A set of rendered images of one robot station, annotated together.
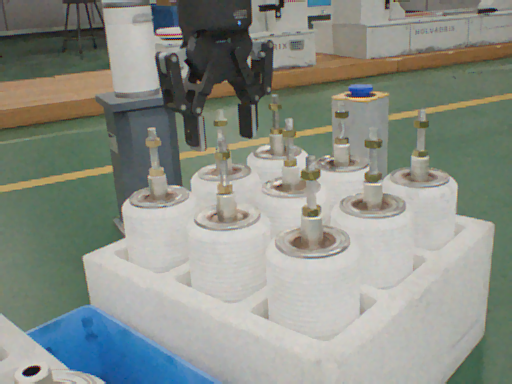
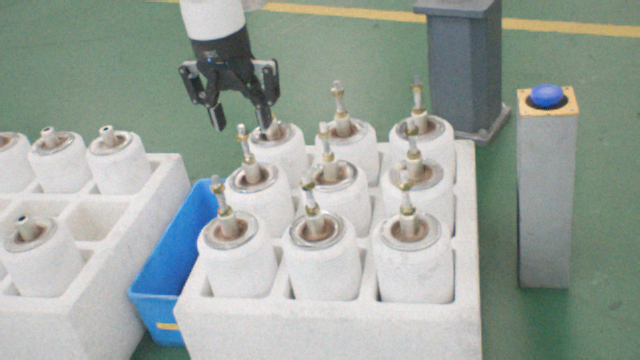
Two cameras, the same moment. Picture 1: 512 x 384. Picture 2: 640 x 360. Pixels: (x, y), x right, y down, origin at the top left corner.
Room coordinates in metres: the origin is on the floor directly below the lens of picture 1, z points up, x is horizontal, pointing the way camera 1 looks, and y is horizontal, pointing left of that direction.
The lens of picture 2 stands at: (0.36, -0.72, 0.78)
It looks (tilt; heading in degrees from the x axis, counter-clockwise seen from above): 32 degrees down; 67
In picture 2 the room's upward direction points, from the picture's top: 12 degrees counter-clockwise
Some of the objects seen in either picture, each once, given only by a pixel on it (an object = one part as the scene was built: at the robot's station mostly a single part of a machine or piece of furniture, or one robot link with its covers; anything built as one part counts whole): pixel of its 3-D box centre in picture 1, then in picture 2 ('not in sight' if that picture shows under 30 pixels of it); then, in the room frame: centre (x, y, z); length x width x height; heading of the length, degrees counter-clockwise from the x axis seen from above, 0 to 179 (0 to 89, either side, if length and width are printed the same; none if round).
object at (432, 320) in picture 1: (295, 298); (347, 260); (0.70, -0.04, 0.09); 0.39 x 0.39 x 0.18; 48
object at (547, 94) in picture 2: (360, 91); (546, 96); (0.96, -0.18, 0.32); 0.04 x 0.04 x 0.02
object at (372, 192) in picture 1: (372, 195); (315, 222); (0.62, -0.13, 0.26); 0.02 x 0.02 x 0.03
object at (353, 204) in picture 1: (372, 205); (317, 230); (0.62, -0.13, 0.25); 0.08 x 0.08 x 0.01
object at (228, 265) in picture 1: (232, 288); (266, 225); (0.61, 0.04, 0.16); 0.10 x 0.10 x 0.18
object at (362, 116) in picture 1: (359, 184); (543, 194); (0.96, -0.18, 0.16); 0.07 x 0.07 x 0.31; 48
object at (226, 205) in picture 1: (226, 206); (252, 170); (0.61, 0.04, 0.26); 0.02 x 0.02 x 0.03
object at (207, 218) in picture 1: (227, 217); (253, 178); (0.61, 0.04, 0.25); 0.08 x 0.08 x 0.01
